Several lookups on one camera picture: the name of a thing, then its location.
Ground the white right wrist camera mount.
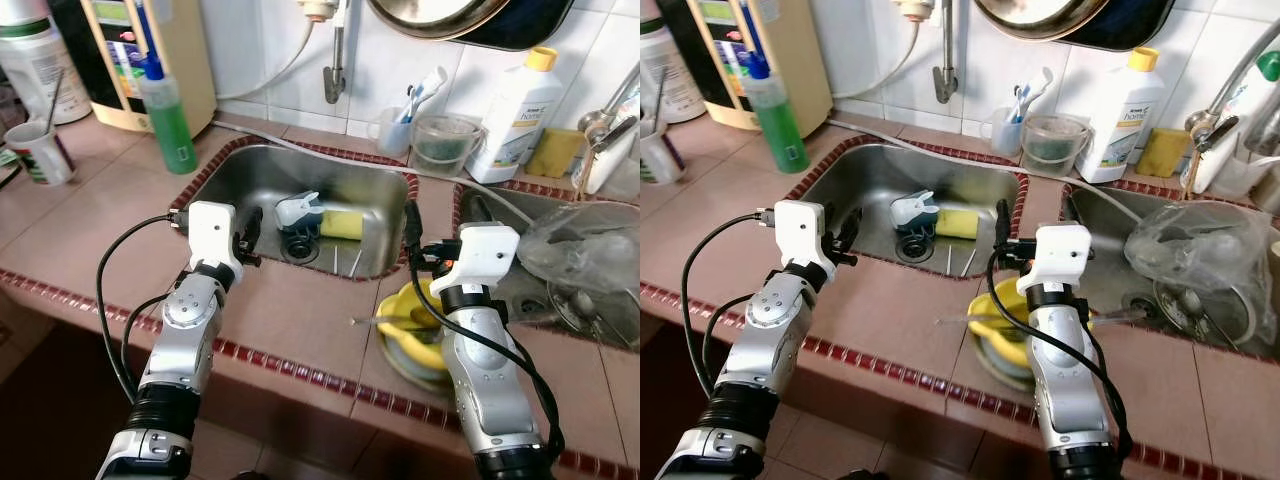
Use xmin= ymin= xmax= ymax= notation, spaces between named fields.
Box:
xmin=1030 ymin=223 xmax=1094 ymax=292
xmin=440 ymin=223 xmax=521 ymax=301

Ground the white printed mug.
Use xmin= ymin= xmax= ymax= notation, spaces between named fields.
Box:
xmin=4 ymin=120 xmax=77 ymax=187
xmin=640 ymin=120 xmax=687 ymax=187

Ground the clear toothbrush cup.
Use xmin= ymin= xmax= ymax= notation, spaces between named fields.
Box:
xmin=982 ymin=105 xmax=1027 ymax=157
xmin=370 ymin=105 xmax=417 ymax=159

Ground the clear plastic bag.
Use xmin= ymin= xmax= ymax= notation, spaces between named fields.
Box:
xmin=515 ymin=200 xmax=641 ymax=297
xmin=1125 ymin=200 xmax=1272 ymax=293

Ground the steel wall tap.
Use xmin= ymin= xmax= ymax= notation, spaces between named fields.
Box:
xmin=900 ymin=0 xmax=960 ymax=105
xmin=297 ymin=0 xmax=348 ymax=106

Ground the round steel sink strainer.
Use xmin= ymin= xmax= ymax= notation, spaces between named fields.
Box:
xmin=545 ymin=280 xmax=641 ymax=352
xmin=1150 ymin=275 xmax=1257 ymax=352

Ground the steel bowl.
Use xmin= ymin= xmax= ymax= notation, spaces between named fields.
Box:
xmin=970 ymin=328 xmax=1043 ymax=393
xmin=377 ymin=328 xmax=453 ymax=393

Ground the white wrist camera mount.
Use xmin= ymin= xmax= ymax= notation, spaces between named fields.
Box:
xmin=1030 ymin=223 xmax=1094 ymax=292
xmin=773 ymin=200 xmax=830 ymax=282
xmin=440 ymin=223 xmax=521 ymax=301
xmin=187 ymin=201 xmax=244 ymax=281

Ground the bright yellow sponge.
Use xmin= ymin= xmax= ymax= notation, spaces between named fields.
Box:
xmin=934 ymin=209 xmax=980 ymax=242
xmin=319 ymin=209 xmax=367 ymax=242

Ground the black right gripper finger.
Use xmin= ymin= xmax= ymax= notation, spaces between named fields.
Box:
xmin=403 ymin=198 xmax=425 ymax=271
xmin=992 ymin=197 xmax=1014 ymax=270

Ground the white flexible hose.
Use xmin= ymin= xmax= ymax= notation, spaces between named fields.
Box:
xmin=210 ymin=120 xmax=537 ymax=227
xmin=828 ymin=120 xmax=1141 ymax=227

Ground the white blue plastic scrubber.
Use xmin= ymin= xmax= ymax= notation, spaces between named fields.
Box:
xmin=889 ymin=190 xmax=940 ymax=263
xmin=274 ymin=190 xmax=324 ymax=263

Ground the white detergent bottle yellow cap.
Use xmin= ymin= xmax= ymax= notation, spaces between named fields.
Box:
xmin=1075 ymin=47 xmax=1167 ymax=185
xmin=465 ymin=47 xmax=563 ymax=185

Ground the steel sink faucet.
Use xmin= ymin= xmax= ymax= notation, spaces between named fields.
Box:
xmin=1180 ymin=18 xmax=1280 ymax=197
xmin=574 ymin=60 xmax=641 ymax=197

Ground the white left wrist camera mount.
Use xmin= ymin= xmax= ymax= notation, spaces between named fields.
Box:
xmin=187 ymin=201 xmax=244 ymax=281
xmin=773 ymin=200 xmax=830 ymax=282

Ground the steel sink basin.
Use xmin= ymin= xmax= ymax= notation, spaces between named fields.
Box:
xmin=1058 ymin=183 xmax=1280 ymax=363
xmin=185 ymin=143 xmax=413 ymax=282
xmin=788 ymin=140 xmax=1028 ymax=282
xmin=453 ymin=183 xmax=641 ymax=353

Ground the hanging steel wok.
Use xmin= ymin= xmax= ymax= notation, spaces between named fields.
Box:
xmin=975 ymin=0 xmax=1177 ymax=52
xmin=365 ymin=0 xmax=577 ymax=52

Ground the white jar green lid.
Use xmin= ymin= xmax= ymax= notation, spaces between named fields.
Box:
xmin=640 ymin=0 xmax=707 ymax=127
xmin=0 ymin=0 xmax=91 ymax=127

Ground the yellow plastic bowl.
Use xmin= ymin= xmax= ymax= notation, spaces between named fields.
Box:
xmin=967 ymin=278 xmax=1037 ymax=367
xmin=375 ymin=280 xmax=453 ymax=372

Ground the blue white toothbrush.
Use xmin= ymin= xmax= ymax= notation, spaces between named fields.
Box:
xmin=1008 ymin=68 xmax=1057 ymax=124
xmin=395 ymin=65 xmax=450 ymax=126

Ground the green dish soap bottle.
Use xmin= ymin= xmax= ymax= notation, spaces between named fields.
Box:
xmin=138 ymin=55 xmax=199 ymax=176
xmin=745 ymin=52 xmax=812 ymax=174

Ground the beige water filter appliance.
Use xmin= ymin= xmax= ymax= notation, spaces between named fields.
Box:
xmin=50 ymin=0 xmax=217 ymax=135
xmin=655 ymin=0 xmax=834 ymax=132

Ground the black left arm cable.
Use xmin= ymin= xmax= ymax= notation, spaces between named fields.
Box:
xmin=94 ymin=212 xmax=193 ymax=403
xmin=680 ymin=212 xmax=779 ymax=401

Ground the dark yellow scouring sponge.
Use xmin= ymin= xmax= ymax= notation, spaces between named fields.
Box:
xmin=1135 ymin=128 xmax=1192 ymax=180
xmin=525 ymin=128 xmax=587 ymax=180

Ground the thin white tube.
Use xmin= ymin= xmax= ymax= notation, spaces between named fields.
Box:
xmin=214 ymin=15 xmax=323 ymax=103
xmin=830 ymin=15 xmax=926 ymax=103

